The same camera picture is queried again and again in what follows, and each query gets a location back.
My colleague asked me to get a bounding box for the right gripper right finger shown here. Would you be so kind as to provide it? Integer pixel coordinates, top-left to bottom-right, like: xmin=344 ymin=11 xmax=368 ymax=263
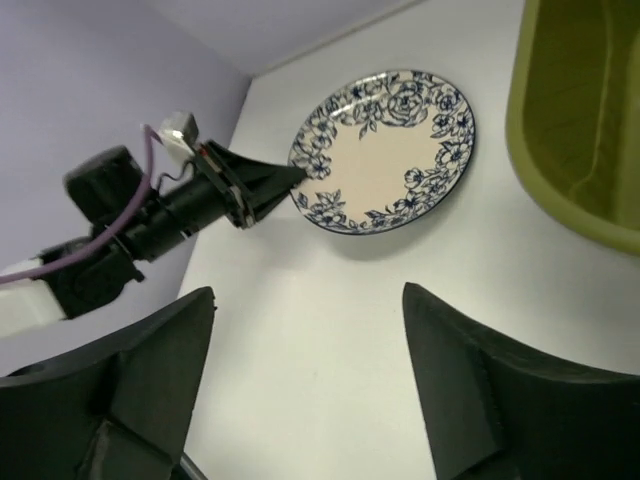
xmin=403 ymin=283 xmax=639 ymax=479

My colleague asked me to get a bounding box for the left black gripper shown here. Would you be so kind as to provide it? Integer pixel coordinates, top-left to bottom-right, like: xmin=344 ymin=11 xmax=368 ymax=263
xmin=194 ymin=140 xmax=307 ymax=229

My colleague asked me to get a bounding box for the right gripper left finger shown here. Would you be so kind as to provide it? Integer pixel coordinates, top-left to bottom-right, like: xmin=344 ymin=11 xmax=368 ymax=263
xmin=1 ymin=287 xmax=216 ymax=479

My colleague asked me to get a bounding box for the blue floral white plate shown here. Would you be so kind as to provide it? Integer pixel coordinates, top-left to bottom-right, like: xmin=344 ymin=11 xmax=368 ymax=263
xmin=288 ymin=70 xmax=476 ymax=236

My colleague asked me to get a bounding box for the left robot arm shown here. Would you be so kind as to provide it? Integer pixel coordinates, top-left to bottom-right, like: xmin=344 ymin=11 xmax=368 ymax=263
xmin=1 ymin=142 xmax=307 ymax=337

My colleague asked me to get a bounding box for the green plastic bin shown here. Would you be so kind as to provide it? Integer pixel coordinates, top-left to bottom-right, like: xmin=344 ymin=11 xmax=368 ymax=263
xmin=506 ymin=1 xmax=639 ymax=255

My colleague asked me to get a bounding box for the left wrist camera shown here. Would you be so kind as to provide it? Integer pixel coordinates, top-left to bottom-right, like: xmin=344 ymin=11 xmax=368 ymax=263
xmin=157 ymin=111 xmax=199 ymax=165

